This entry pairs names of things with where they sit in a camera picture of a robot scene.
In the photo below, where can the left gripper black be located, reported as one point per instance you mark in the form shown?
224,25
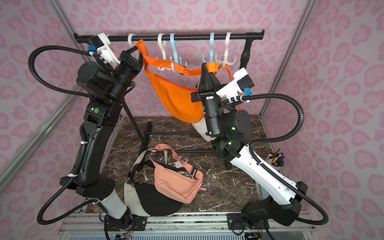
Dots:
132,60

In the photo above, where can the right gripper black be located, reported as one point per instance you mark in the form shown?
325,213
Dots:
208,93

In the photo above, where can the orange sling bag front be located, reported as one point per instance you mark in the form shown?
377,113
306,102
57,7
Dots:
175,98

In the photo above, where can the white orange sling bag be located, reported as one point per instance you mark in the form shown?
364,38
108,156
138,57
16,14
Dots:
201,128

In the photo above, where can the pink sling bag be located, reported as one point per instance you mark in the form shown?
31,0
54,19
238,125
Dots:
174,185

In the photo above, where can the cream white sling bag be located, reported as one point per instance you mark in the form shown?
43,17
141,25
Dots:
132,200

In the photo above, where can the black sling bag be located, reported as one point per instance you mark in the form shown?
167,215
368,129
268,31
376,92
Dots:
152,201

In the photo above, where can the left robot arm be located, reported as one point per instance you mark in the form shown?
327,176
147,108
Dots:
106,94

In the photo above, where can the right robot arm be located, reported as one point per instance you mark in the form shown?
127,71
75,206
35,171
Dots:
230,129

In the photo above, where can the white hook rightmost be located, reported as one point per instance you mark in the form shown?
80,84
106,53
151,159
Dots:
225,61

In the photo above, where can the white hook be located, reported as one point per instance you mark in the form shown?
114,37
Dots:
130,40
225,61
162,45

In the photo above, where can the light blue hook right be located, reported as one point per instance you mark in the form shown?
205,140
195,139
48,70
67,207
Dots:
212,54

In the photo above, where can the light blue hook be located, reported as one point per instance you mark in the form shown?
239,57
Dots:
176,59
212,54

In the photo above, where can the light blue hook left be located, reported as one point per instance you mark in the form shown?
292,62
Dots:
176,59

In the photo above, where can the black clothes rack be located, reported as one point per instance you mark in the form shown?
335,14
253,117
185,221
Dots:
214,67

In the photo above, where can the pink pen cup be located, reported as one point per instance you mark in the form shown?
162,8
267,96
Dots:
277,159

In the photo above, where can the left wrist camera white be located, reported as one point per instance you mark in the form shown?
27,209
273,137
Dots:
101,45

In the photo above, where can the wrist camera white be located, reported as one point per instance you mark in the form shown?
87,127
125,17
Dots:
240,86
101,45

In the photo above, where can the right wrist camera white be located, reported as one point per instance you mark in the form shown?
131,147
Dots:
240,86

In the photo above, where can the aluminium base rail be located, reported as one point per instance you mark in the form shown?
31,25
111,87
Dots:
183,226

